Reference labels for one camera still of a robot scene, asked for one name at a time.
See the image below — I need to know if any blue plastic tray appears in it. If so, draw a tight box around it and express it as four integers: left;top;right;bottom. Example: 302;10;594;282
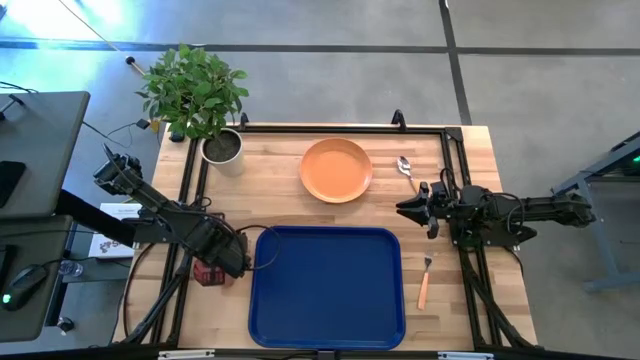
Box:
247;225;407;351

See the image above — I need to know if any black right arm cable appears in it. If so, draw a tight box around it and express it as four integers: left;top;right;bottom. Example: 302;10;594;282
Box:
438;166;462;194

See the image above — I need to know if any metal spoon orange handle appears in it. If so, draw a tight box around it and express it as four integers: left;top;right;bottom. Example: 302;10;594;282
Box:
396;155;422;194

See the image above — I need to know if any white clamp bracket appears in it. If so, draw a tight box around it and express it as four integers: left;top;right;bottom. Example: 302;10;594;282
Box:
158;349;217;360
437;351;496;360

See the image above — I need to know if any metal fork orange handle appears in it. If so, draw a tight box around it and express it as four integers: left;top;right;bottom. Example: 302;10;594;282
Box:
417;253;434;312

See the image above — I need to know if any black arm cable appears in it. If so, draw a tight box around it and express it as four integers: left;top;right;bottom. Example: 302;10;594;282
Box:
438;166;462;194
234;224;282;273

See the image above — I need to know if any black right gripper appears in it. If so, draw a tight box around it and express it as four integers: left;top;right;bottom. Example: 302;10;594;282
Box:
396;181;454;240

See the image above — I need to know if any black aluminium table frame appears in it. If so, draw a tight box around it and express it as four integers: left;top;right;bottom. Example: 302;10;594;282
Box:
113;122;540;352

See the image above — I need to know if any grey-blue metal table frame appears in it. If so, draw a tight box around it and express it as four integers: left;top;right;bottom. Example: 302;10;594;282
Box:
550;130;640;294

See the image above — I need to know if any black computer mouse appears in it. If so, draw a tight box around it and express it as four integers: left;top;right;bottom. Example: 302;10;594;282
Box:
0;264;49;313

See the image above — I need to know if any green plant in white pot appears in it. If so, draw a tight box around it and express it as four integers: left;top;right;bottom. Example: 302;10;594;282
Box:
134;43;251;179

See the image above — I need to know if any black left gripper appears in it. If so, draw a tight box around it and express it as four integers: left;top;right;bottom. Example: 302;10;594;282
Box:
192;219;252;280

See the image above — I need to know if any dark grey low desk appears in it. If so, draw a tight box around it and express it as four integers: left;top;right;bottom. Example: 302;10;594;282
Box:
0;214;75;344

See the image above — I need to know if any black floor cable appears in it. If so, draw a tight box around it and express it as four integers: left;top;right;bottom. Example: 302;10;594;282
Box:
81;119;139;150

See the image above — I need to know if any black slanted beam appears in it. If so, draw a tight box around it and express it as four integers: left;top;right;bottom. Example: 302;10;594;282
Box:
53;188;137;247

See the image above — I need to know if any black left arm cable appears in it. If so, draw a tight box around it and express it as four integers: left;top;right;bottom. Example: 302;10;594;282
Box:
234;224;282;273

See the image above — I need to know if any grey desk top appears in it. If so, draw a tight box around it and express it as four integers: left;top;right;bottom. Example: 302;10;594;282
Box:
0;90;92;220

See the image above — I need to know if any stick with black knob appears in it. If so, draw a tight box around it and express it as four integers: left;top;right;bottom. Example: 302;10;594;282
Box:
124;55;147;77

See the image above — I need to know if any clear plastic bottle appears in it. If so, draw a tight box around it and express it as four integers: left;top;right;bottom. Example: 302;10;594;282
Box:
58;259;84;278

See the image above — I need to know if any thin pale floor cord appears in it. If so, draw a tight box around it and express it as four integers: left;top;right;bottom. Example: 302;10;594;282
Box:
56;0;122;52

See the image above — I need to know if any white printed paper sheet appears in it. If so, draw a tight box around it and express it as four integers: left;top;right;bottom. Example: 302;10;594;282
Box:
88;202;144;260

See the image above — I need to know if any black flat device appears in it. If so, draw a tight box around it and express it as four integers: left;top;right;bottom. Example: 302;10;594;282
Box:
0;160;28;209

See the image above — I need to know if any orange round plate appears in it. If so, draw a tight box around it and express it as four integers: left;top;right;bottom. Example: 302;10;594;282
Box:
298;137;374;205

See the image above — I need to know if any red translucent cup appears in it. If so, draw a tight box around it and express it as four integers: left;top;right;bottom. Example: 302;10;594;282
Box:
193;258;227;288

